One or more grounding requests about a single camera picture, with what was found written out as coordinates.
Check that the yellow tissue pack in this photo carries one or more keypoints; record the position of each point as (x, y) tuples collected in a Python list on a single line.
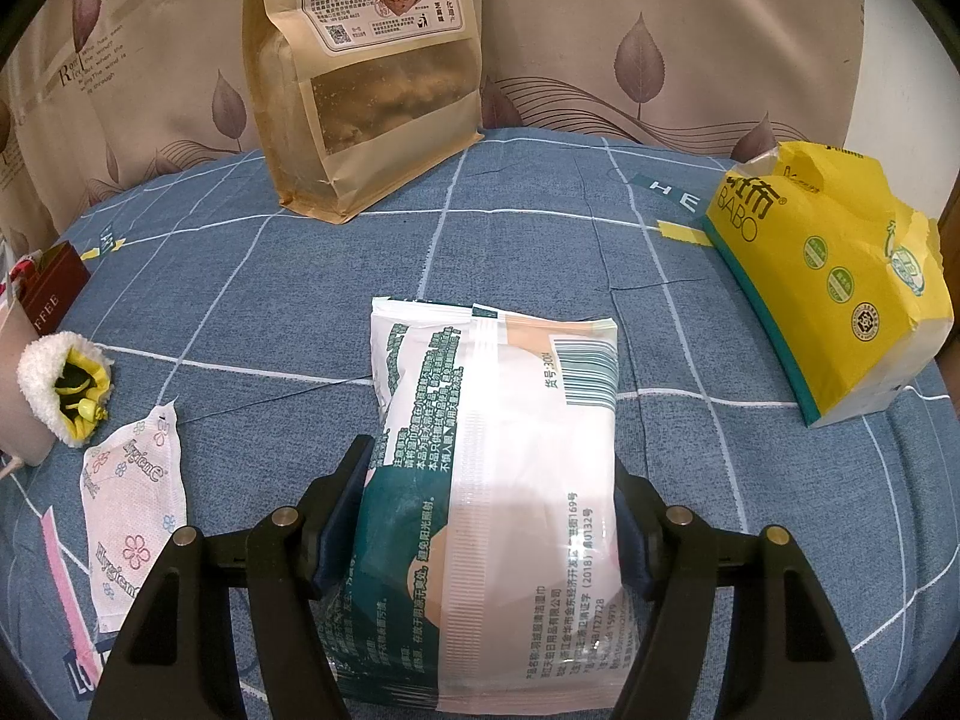
[(832, 277)]

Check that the white floral sachet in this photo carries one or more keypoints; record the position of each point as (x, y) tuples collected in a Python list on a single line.
[(131, 517)]

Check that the beige leaf print curtain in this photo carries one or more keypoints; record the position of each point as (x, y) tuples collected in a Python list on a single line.
[(675, 37)]

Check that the blue checked bed sheet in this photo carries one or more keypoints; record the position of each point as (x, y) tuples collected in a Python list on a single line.
[(525, 262)]

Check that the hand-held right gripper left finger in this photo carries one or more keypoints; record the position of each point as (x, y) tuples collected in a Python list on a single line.
[(339, 540)]

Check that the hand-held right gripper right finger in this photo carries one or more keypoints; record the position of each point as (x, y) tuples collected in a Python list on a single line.
[(636, 540)]

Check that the white and green wipes packet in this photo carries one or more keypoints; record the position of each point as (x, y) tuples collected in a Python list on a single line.
[(487, 502)]

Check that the brown kraft snack bag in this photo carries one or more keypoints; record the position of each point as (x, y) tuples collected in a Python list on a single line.
[(360, 75)]

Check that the red and gold box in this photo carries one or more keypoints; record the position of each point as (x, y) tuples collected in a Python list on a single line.
[(52, 285)]

